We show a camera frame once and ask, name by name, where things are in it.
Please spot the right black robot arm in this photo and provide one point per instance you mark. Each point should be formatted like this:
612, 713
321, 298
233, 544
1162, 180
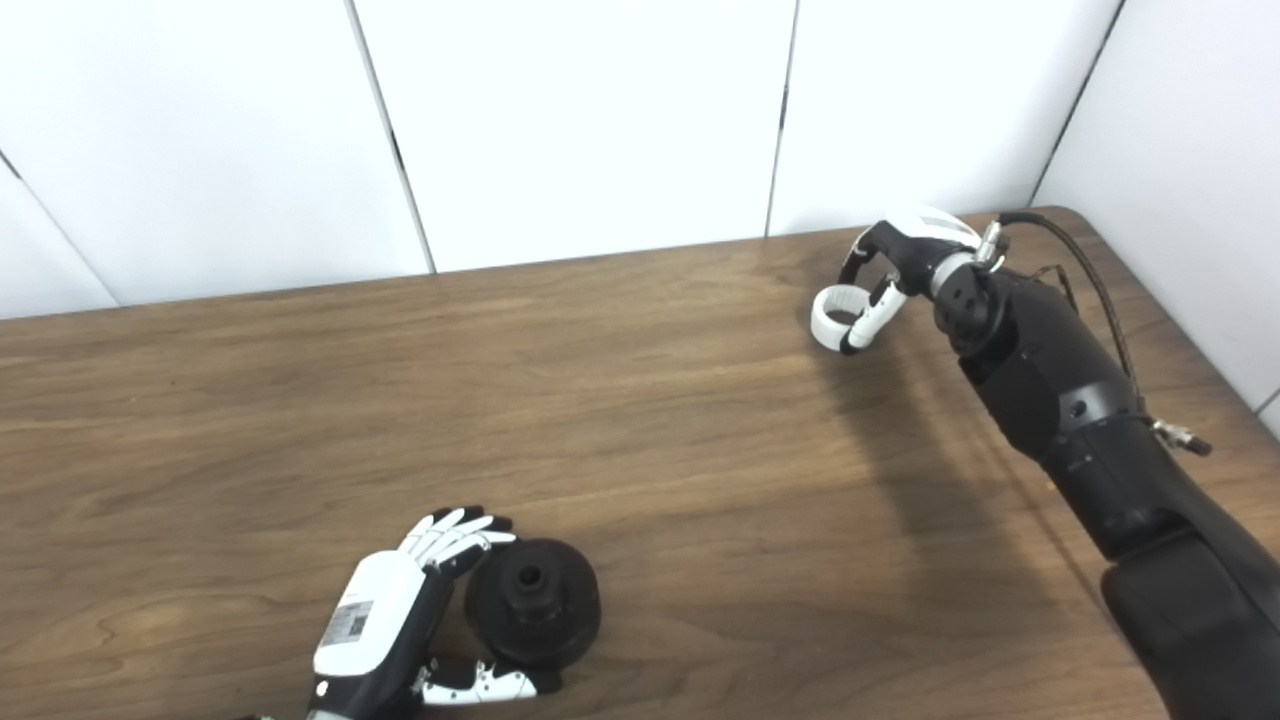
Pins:
1080, 400

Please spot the round black stepped part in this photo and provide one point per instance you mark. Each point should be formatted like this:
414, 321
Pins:
560, 610

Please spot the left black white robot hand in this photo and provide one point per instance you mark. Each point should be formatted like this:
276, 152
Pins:
365, 620

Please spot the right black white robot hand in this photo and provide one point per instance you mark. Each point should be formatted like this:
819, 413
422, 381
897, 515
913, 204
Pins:
925, 245

